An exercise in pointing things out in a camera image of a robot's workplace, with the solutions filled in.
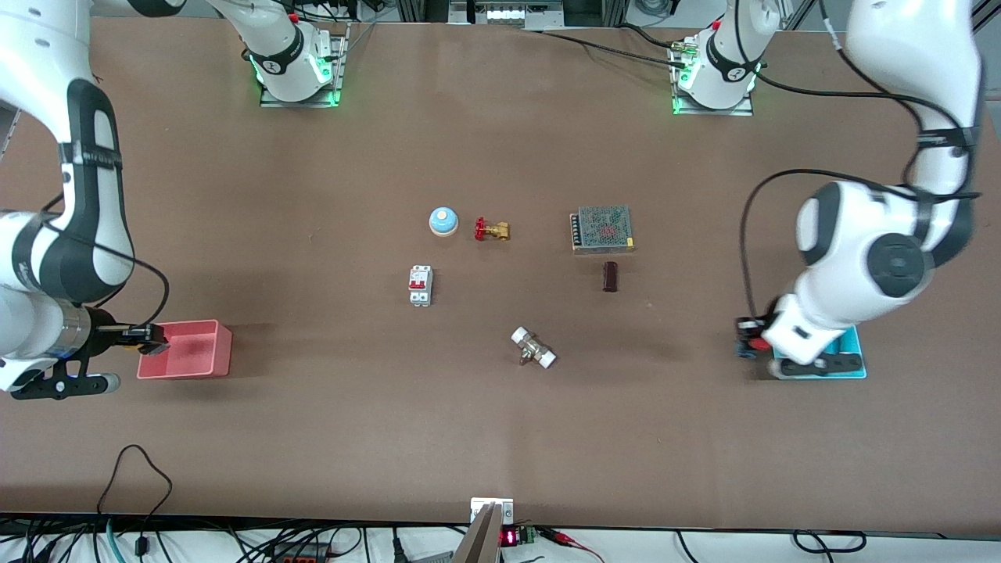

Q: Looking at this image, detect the pink plastic bin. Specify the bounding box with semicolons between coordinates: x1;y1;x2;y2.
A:
137;319;233;381

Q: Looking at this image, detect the cyan plastic bin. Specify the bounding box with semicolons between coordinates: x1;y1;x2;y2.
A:
771;325;867;381

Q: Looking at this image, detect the metal mesh power supply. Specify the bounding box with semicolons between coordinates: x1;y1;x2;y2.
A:
569;205;637;255

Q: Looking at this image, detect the white-capped metal valve fitting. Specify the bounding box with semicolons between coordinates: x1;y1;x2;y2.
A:
511;326;558;371

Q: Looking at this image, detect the red clip lead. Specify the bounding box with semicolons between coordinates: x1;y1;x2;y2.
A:
540;528;607;563

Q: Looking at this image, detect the black power strip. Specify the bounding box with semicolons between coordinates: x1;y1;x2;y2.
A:
266;543;333;563

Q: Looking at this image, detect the white rack device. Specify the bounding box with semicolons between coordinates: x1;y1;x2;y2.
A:
448;0;565;30

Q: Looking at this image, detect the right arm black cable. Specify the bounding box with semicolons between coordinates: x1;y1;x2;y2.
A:
39;199;171;329

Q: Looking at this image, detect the black looped cable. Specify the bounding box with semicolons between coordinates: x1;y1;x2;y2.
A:
95;444;174;563

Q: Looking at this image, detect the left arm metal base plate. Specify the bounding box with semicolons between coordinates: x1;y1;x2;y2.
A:
670;39;755;117

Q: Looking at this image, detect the black coiled cable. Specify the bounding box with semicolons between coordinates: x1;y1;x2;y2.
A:
791;530;867;554

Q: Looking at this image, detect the silver camera mount bracket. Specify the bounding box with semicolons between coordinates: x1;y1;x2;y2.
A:
470;497;515;525

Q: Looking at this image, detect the black cable across table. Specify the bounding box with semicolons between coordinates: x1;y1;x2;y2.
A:
522;23;691;63

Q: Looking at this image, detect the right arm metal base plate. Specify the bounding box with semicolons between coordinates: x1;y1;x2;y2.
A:
260;23;350;109

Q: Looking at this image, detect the grey camera pole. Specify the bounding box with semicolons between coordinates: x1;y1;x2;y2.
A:
452;503;501;563

